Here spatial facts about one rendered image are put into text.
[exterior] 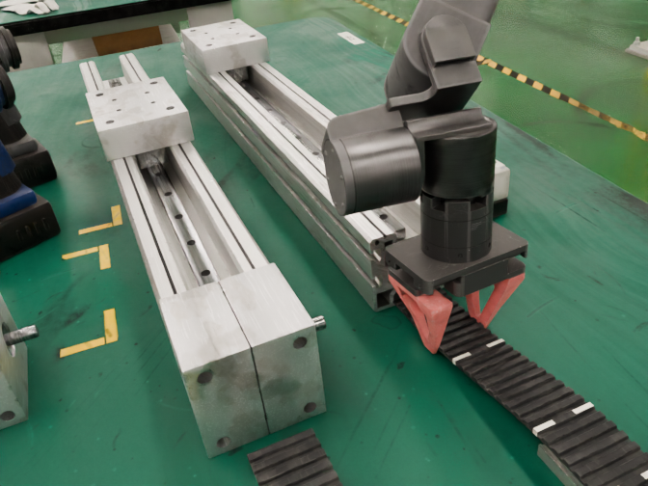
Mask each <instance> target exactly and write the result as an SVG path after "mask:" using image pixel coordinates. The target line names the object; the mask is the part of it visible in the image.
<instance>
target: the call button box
mask: <svg viewBox="0 0 648 486"><path fill-rule="evenodd" d="M509 178H510V170H509V169H508V168H507V167H505V165H503V164H502V163H500V162H499V161H498V160H496V168H495V185H494V187H495V188H494V208H493V218H495V217H498V216H500V215H502V214H505V213H506V212H507V204H508V199H507V198H506V197H507V196H508V188H509Z"/></svg>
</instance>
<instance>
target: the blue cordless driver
mask: <svg viewBox="0 0 648 486"><path fill-rule="evenodd" d="M14 102H15V92H14V86H13V84H12V81H11V79H10V77H9V76H8V74H7V72H6V71H5V70H4V69H3V68H2V66H1V65H0V113H1V112H2V111H3V108H4V109H9V108H12V107H14ZM14 167H15V163H14V161H13V160H12V158H11V156H10V155H9V153H8V152H7V150H6V148H5V147H4V145H3V144H2V142H1V140H0V262H1V261H3V260H5V259H8V258H10V257H13V256H15V255H17V254H19V253H21V252H23V251H25V250H27V249H29V248H31V247H33V246H35V245H38V244H40V243H41V242H43V241H45V240H47V239H49V238H51V237H53V236H55V235H57V234H59V233H60V232H61V229H60V226H59V223H58V221H57V218H56V216H55V213H54V211H53V208H52V206H51V203H50V202H49V201H48V200H46V199H45V198H43V197H42V196H40V195H38V194H37V193H35V192H34V191H33V190H32V189H30V188H29V187H27V186H25V185H24V184H22V183H21V181H20V180H19V178H18V177H17V176H16V174H15V173H14Z"/></svg>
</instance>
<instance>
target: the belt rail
mask: <svg viewBox="0 0 648 486"><path fill-rule="evenodd" d="M537 455H538V456H539V457H540V458H541V459H542V460H543V462H544V463H545V464H546V465H547V466H548V467H549V468H550V469H551V470H552V472H553V473H554V474H555V475H556V476H557V477H558V478H559V480H560V481H561V482H562V483H563V484H564V485H565V486H583V485H582V484H581V482H580V481H579V480H578V479H577V478H576V477H575V476H574V475H573V474H572V473H571V472H570V471H569V470H568V469H567V467H566V466H565V465H564V464H563V463H562V462H561V461H560V460H559V459H558V458H557V457H556V456H555V455H554V454H553V453H552V452H551V451H550V450H549V449H548V448H547V447H546V446H545V445H541V444H540V445H539V446H538V451H537Z"/></svg>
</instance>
